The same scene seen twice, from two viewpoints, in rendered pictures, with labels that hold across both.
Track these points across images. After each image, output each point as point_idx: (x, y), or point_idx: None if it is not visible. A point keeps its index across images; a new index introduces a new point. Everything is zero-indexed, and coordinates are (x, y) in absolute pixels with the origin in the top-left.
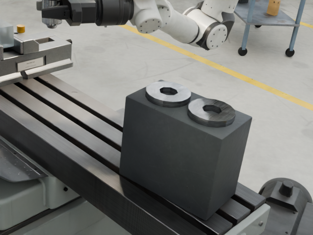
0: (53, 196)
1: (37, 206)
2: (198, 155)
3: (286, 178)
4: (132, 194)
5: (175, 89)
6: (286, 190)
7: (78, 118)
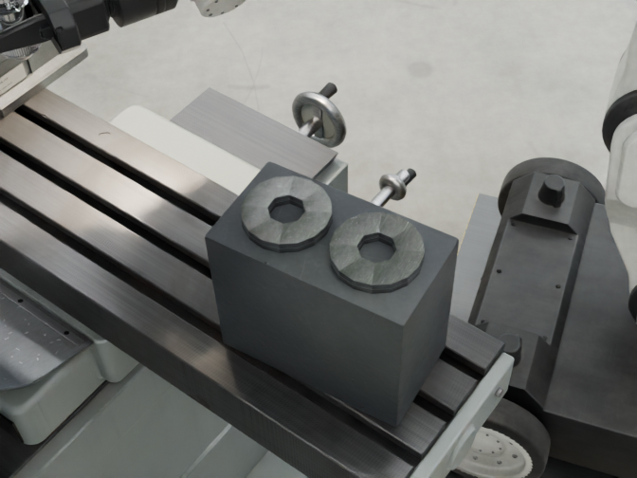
0: (112, 366)
1: (87, 385)
2: (363, 341)
3: (551, 159)
4: (256, 390)
5: (300, 199)
6: (552, 194)
7: (123, 208)
